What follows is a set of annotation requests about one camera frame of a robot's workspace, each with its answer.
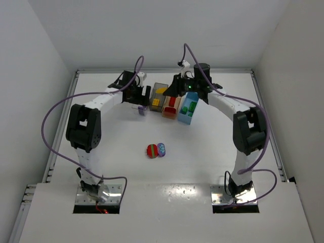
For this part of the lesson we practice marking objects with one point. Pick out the red base lego brick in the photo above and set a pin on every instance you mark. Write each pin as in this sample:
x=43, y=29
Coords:
x=172, y=101

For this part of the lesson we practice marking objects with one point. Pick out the yellow curved lego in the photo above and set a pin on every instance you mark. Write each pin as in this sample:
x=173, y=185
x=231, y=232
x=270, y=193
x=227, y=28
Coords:
x=161, y=90

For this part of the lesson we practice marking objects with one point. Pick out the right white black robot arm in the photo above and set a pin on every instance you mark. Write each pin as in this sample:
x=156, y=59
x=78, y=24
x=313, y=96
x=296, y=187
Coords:
x=250, y=125

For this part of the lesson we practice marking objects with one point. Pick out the red sloped lego brick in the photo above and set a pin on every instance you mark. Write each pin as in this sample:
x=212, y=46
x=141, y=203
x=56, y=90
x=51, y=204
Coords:
x=170, y=110

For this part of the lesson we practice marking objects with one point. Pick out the green square lego brick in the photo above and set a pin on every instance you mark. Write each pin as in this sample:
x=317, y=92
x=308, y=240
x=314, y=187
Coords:
x=184, y=110

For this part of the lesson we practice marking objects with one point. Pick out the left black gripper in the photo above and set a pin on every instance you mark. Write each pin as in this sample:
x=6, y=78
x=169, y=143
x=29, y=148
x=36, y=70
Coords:
x=140, y=95

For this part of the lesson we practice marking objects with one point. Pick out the blue plastic container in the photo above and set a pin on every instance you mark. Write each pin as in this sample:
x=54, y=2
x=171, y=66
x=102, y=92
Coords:
x=190, y=97

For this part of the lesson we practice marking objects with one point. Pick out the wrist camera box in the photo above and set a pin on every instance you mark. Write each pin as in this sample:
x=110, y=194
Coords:
x=140, y=78
x=184, y=66

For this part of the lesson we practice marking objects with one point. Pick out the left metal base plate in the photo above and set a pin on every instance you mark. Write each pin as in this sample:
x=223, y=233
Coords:
x=108, y=194

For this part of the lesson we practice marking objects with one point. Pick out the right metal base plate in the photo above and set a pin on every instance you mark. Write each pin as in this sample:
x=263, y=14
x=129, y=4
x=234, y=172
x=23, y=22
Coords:
x=220, y=198

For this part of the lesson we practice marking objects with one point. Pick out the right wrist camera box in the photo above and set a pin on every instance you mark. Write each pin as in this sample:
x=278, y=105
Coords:
x=184, y=66

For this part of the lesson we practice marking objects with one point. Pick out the smoky grey plastic container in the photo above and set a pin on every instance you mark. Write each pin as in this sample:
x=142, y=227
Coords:
x=157, y=98

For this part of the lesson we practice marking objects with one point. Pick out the red round striped lego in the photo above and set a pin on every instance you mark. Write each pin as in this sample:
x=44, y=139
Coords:
x=152, y=151

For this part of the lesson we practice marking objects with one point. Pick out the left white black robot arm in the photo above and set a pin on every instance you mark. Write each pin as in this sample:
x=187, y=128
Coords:
x=84, y=130

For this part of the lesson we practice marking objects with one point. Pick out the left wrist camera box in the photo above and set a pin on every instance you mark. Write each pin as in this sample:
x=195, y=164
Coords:
x=140, y=78

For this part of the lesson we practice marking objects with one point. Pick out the purple flower print lego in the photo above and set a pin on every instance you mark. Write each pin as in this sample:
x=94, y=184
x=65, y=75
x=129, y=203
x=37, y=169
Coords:
x=161, y=149

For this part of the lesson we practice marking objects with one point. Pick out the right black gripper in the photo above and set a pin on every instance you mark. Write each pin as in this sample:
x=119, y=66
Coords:
x=178, y=85

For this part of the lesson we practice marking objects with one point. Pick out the yellow orange bird lego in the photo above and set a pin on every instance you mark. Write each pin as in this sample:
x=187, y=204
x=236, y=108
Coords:
x=155, y=102

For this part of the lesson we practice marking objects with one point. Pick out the purple striped oval lego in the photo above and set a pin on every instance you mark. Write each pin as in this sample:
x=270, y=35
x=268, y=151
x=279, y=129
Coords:
x=142, y=110

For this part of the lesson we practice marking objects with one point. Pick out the clear plastic container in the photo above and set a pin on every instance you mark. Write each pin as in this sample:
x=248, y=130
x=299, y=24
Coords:
x=135, y=109

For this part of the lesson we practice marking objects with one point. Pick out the orange translucent plastic container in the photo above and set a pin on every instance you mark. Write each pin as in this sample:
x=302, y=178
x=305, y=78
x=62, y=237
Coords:
x=177, y=104

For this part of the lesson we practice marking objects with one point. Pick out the metal base plate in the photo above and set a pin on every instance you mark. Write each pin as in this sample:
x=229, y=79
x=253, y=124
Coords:
x=220, y=198
x=108, y=194

